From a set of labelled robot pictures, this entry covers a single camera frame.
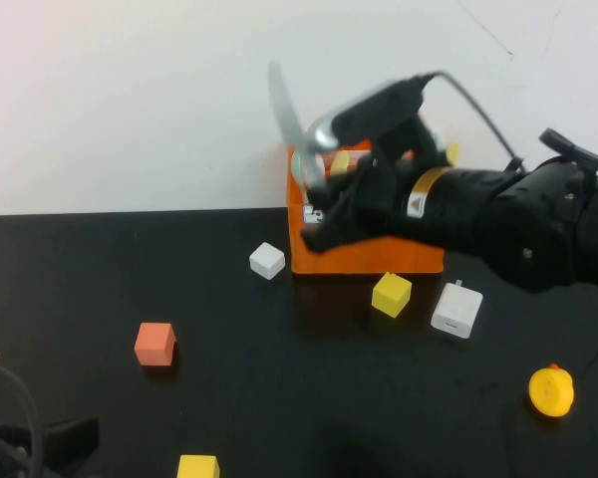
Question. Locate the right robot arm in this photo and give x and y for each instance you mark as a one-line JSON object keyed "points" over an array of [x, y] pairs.
{"points": [[528, 224]]}

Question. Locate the yellow cube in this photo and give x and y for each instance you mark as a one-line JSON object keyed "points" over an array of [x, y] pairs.
{"points": [[391, 295], [198, 467]]}

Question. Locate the grey white plastic knife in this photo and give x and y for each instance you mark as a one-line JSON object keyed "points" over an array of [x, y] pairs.
{"points": [[291, 124]]}

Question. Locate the white usb charger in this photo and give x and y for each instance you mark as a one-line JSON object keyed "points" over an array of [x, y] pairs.
{"points": [[457, 310]]}

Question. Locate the yellow rubber duck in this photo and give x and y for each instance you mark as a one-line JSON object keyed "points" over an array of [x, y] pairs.
{"points": [[550, 391]]}

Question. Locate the salmon orange cube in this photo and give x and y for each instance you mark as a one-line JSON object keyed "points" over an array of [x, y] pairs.
{"points": [[154, 344]]}

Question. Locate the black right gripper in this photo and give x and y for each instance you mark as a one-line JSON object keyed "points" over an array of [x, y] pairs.
{"points": [[379, 199]]}

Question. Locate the white cube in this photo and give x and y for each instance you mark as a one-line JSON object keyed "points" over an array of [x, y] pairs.
{"points": [[267, 260]]}

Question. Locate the orange cutlery holder crate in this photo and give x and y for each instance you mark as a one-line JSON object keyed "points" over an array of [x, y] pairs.
{"points": [[369, 256]]}

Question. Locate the yellow plastic knife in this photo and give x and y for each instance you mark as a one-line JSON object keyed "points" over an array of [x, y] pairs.
{"points": [[453, 153]]}

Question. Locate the paper label for spoons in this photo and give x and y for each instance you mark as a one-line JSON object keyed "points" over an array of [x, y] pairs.
{"points": [[313, 215]]}

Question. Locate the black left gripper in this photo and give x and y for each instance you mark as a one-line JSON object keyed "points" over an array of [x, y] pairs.
{"points": [[70, 445]]}

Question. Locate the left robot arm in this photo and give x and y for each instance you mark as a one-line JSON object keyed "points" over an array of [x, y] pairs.
{"points": [[0, 443]]}

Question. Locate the yellow plastic spoon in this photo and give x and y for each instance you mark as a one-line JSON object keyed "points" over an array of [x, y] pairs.
{"points": [[340, 162]]}

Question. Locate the pale green plastic spoon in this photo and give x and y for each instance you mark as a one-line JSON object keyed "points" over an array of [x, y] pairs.
{"points": [[296, 169]]}

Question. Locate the pale green plastic knife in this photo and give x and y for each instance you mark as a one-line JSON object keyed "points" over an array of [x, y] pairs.
{"points": [[436, 141]]}

